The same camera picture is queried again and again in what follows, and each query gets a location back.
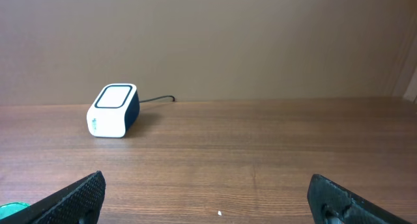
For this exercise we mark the white barcode scanner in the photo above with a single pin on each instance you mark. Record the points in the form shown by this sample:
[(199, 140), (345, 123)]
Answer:
[(114, 111)]

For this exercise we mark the teal wet wipes pack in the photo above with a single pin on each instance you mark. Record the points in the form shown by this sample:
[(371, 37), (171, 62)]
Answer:
[(11, 208)]

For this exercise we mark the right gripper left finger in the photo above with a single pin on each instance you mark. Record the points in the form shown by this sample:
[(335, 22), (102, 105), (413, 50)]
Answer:
[(80, 202)]

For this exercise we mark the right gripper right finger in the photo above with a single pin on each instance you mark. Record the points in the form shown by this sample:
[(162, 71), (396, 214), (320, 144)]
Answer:
[(331, 203)]

